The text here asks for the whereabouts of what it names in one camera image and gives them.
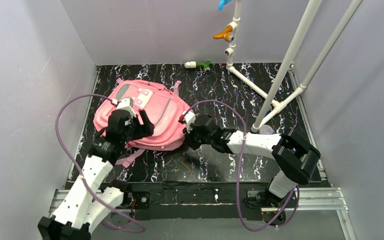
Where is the pink student backpack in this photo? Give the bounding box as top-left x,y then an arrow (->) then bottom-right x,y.
93,79 -> 190,168

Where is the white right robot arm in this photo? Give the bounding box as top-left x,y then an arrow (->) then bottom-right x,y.
179,112 -> 321,199

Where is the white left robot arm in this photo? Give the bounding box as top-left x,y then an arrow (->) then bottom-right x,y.
37,109 -> 154,240

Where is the green white pipe fitting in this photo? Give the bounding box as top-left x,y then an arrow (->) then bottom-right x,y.
184,60 -> 211,73

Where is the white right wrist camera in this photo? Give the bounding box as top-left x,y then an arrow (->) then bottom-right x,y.
178,110 -> 196,133

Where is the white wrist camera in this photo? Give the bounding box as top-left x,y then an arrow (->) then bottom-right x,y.
178,110 -> 196,133
111,97 -> 137,118

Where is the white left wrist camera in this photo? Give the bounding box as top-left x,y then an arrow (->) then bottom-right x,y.
111,97 -> 137,118

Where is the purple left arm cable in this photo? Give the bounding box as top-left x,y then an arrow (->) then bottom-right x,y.
55,94 -> 147,234

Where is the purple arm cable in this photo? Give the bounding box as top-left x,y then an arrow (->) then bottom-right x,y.
180,99 -> 301,233
55,94 -> 147,234

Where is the white pvc pipe frame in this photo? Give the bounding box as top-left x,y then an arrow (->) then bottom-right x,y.
232,0 -> 361,125

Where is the orange tap handle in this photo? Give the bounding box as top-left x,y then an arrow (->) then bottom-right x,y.
213,25 -> 234,43

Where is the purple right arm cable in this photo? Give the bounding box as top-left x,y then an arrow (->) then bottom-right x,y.
180,99 -> 301,233

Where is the aluminium rail frame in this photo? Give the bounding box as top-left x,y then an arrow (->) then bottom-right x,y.
42,67 -> 358,240

